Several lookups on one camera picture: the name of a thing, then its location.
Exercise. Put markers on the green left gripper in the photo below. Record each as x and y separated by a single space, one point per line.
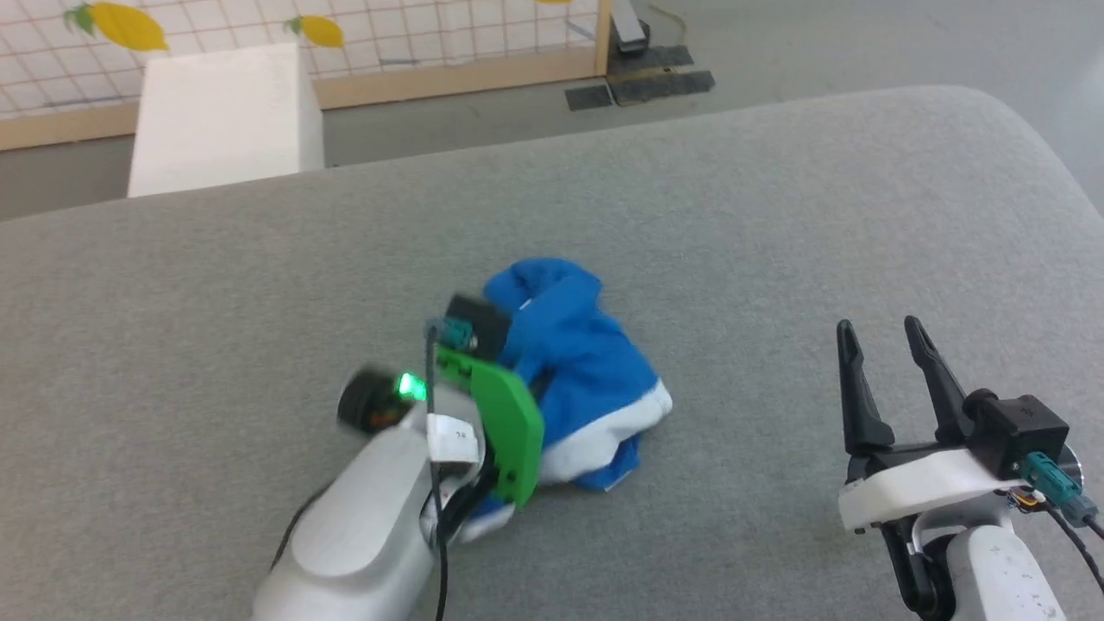
509 423

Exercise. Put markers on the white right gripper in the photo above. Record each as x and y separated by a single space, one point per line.
914 483

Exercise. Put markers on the blue and white garment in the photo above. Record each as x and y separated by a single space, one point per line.
578 362

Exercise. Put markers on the white and grey right arm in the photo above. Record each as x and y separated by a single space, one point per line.
1000 569

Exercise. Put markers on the white label tag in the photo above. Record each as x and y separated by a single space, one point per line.
453 438

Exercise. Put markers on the black round left wrist knob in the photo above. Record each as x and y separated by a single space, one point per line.
369 404

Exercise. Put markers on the grey fabric sofa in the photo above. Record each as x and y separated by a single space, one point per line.
776 224

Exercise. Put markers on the small black floor tape patch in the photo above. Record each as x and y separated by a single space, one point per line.
590 97

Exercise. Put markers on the large black floor tape patch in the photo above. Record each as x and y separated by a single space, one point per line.
664 86

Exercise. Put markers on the square black floor tape patch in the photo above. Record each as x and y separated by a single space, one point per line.
655 59

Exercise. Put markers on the grey metal stand foot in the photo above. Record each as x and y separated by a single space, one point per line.
630 26

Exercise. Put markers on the white rectangular block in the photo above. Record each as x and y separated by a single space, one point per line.
224 121

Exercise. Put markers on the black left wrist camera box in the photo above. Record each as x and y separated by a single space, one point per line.
479 321

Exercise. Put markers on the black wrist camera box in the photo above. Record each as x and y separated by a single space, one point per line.
479 321
1018 431

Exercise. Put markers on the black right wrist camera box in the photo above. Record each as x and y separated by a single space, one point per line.
1018 431

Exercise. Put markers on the wooden frame lemon net fence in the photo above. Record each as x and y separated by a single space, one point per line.
414 82

